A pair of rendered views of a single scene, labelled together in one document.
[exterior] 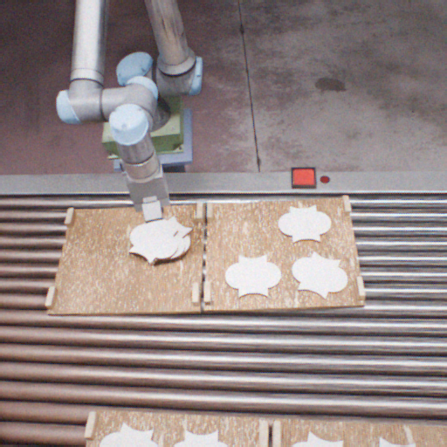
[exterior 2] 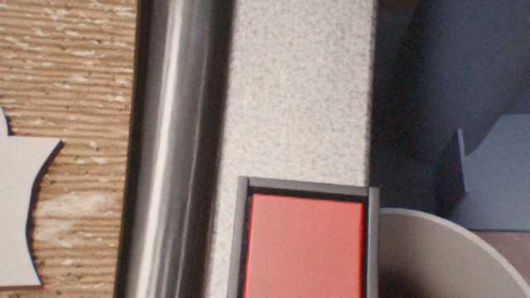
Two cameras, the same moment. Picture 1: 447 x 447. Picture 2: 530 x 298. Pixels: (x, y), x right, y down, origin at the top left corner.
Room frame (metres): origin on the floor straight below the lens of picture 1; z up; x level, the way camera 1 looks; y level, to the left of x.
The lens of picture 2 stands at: (0.96, -0.40, 1.40)
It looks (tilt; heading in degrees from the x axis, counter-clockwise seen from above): 68 degrees down; 78
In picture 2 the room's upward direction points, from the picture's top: 6 degrees clockwise
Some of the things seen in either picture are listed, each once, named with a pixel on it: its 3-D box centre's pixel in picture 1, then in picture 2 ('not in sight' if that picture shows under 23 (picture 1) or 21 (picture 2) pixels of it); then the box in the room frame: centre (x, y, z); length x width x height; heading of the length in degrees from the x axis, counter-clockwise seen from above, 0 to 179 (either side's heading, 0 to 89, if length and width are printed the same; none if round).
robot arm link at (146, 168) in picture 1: (138, 160); not in sight; (0.81, 0.16, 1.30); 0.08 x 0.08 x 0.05
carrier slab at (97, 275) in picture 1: (130, 257); not in sight; (0.81, 0.27, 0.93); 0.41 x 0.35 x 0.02; 82
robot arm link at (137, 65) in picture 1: (139, 78); not in sight; (1.35, 0.19, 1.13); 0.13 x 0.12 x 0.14; 80
